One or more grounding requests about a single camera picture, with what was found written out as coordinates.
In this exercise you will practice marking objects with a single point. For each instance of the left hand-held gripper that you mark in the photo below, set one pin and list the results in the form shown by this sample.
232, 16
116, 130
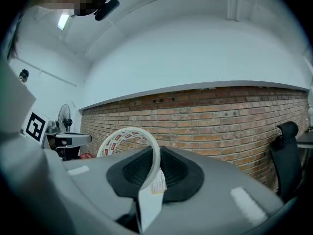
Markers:
36, 127

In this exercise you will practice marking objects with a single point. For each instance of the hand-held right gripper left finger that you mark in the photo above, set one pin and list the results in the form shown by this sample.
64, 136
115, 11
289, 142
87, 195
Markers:
93, 177

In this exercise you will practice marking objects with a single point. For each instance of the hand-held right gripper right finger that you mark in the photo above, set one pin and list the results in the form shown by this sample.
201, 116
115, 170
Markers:
210, 192

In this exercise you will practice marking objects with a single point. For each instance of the white roll of tape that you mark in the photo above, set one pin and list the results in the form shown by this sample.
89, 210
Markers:
156, 153

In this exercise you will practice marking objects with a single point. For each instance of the red box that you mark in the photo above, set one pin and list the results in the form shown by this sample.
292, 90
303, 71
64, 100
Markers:
86, 155

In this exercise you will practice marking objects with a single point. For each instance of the black standing fan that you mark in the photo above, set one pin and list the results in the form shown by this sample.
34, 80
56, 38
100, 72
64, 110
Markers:
65, 117

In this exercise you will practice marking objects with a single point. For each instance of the person's gray shirt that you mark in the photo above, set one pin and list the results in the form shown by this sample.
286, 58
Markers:
14, 170

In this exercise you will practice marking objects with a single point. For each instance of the black office chair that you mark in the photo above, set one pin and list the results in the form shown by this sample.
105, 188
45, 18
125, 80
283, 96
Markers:
286, 160

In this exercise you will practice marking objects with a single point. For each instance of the dark desk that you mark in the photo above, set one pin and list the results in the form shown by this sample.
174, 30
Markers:
305, 141

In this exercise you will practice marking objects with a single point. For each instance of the ceiling light panel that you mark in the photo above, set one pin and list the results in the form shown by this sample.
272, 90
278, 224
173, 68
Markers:
63, 21

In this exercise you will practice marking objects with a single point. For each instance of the black head-worn camera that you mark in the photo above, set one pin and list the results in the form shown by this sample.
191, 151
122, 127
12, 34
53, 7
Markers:
107, 10

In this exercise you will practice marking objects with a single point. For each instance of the white wall pipe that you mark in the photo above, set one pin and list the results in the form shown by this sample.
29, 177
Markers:
232, 1

